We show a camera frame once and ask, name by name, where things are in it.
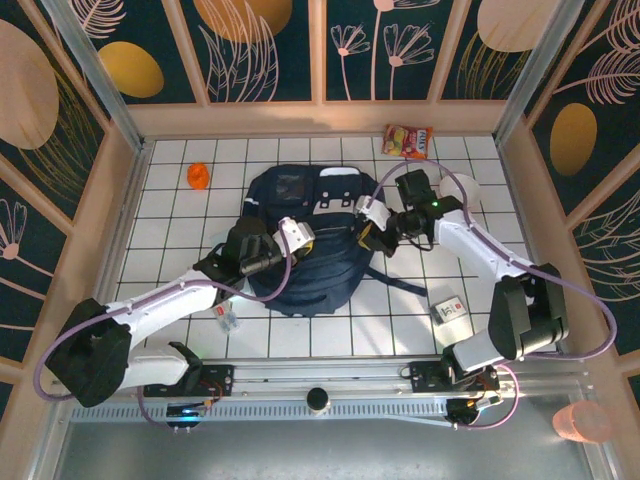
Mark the black white card box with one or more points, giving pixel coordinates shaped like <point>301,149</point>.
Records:
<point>450,311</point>

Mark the small black circuit board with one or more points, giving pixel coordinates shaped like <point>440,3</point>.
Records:
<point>462,410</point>
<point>185,412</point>

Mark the clear plastic pen packet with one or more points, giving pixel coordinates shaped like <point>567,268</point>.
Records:
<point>227,317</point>

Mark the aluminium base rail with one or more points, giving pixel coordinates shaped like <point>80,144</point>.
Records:
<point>320,372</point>

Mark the black round knob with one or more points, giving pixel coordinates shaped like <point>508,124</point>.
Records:
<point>317,397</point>

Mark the translucent pink cup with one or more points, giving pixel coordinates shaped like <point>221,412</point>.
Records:
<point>582,422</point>

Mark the aluminium frame post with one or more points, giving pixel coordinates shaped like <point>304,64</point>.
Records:
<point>102,85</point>
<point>538,65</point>

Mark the small orange plastic cup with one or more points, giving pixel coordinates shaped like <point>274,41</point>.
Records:
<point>198,176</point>

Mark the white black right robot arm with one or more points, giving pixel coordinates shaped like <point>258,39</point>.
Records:
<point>475,245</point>

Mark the orange fruit candy bag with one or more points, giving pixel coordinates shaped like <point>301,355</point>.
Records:
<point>407,141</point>

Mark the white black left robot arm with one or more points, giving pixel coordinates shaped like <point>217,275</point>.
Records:
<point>165,300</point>

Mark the navy blue student backpack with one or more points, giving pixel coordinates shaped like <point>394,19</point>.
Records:
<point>330,270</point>

